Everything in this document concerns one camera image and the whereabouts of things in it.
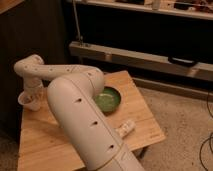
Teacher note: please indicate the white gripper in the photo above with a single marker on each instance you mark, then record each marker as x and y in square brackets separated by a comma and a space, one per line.
[32, 94]

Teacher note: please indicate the translucent white cup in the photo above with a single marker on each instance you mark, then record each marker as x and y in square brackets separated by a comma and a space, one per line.
[33, 106]

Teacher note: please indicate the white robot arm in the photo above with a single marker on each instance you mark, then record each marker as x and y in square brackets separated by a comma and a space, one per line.
[70, 95]

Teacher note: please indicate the green ceramic bowl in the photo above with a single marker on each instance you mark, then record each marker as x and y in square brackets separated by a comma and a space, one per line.
[108, 100]

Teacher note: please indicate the wooden table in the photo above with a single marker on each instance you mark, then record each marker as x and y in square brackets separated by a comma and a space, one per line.
[45, 146]

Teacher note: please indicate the white tube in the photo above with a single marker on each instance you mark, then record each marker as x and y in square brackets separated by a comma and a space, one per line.
[126, 128]

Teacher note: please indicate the grey metal beam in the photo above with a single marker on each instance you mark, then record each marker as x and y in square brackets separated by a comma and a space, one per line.
[140, 60]

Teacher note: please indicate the black handle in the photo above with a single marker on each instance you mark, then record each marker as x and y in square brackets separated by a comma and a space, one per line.
[184, 63]

